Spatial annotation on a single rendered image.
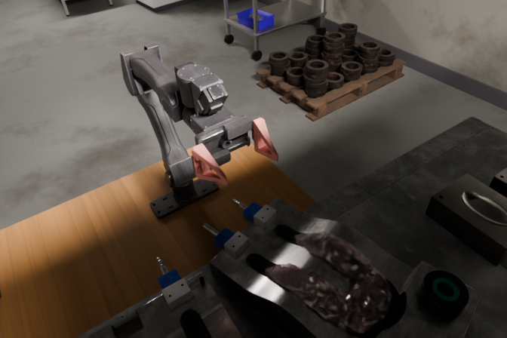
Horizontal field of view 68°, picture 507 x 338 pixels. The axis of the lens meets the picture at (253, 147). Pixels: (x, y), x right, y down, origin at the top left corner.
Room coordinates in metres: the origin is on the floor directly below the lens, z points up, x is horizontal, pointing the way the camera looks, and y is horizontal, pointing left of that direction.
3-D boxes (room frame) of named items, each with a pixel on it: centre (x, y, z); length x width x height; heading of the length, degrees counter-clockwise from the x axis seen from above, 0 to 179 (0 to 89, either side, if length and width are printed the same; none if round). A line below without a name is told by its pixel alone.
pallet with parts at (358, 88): (2.79, -0.69, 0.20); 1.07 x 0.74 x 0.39; 122
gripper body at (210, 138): (0.54, 0.06, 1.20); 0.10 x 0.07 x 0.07; 122
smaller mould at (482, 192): (0.61, -0.57, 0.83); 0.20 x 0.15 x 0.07; 31
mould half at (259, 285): (0.44, -0.15, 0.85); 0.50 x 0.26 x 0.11; 48
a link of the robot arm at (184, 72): (0.63, 0.11, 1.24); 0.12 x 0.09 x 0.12; 32
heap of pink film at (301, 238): (0.44, -0.15, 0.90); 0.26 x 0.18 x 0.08; 48
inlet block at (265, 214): (0.65, 0.02, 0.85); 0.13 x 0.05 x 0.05; 48
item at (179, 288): (0.45, 0.20, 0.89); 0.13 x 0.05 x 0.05; 31
